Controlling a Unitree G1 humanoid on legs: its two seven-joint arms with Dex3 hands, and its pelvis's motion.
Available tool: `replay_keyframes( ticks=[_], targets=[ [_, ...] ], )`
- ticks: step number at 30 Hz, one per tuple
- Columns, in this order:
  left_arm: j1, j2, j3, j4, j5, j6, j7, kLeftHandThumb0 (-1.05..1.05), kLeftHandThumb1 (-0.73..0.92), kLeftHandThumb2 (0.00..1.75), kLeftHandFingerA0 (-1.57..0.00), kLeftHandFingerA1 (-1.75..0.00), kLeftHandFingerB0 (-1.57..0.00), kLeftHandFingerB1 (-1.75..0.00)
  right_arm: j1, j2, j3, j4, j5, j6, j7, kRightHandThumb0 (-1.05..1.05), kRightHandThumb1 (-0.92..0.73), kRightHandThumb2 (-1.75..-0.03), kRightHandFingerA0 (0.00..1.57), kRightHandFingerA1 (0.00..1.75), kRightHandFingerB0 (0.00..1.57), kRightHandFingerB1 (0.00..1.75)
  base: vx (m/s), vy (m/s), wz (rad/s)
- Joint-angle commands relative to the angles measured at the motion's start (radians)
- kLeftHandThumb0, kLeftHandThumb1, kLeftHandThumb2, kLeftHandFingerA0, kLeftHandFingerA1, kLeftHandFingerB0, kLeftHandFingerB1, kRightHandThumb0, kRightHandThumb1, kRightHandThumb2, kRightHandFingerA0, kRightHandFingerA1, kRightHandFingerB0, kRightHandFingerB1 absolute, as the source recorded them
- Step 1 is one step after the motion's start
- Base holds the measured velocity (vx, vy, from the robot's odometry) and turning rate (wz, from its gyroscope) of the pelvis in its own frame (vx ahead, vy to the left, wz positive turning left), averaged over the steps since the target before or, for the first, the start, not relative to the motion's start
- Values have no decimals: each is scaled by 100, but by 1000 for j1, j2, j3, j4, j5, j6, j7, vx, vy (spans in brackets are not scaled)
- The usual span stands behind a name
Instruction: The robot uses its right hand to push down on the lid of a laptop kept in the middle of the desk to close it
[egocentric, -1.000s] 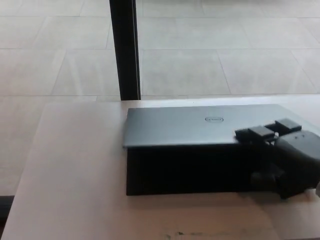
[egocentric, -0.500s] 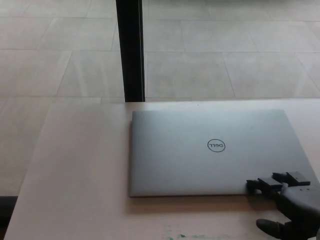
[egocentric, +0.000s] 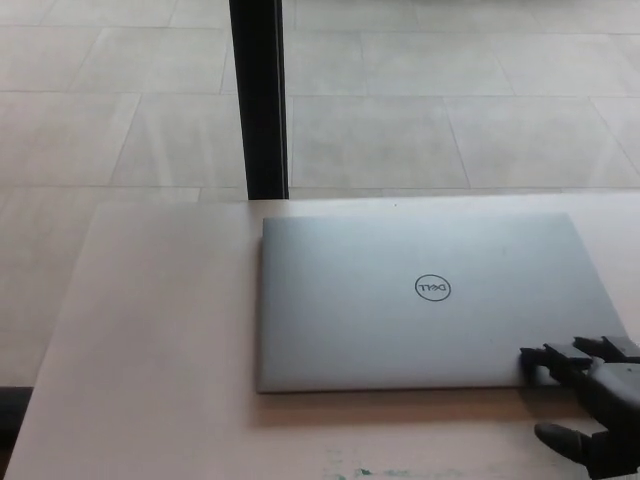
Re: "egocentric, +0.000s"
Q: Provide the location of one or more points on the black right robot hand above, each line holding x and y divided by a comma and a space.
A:
605, 395

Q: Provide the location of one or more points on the silver Dell laptop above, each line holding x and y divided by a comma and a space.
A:
380, 320

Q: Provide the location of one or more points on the black vertical frame post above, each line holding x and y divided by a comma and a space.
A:
262, 100

